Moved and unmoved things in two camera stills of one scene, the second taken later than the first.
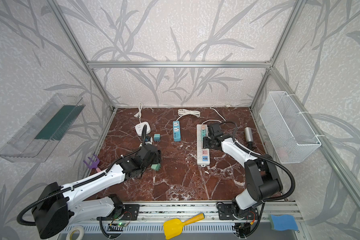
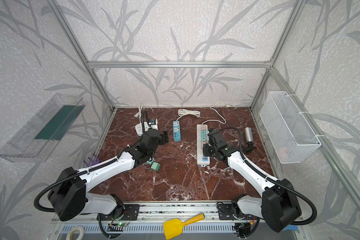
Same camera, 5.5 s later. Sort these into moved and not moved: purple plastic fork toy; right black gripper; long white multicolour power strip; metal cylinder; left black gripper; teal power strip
Moved: right black gripper; left black gripper
Not moved: metal cylinder; purple plastic fork toy; teal power strip; long white multicolour power strip
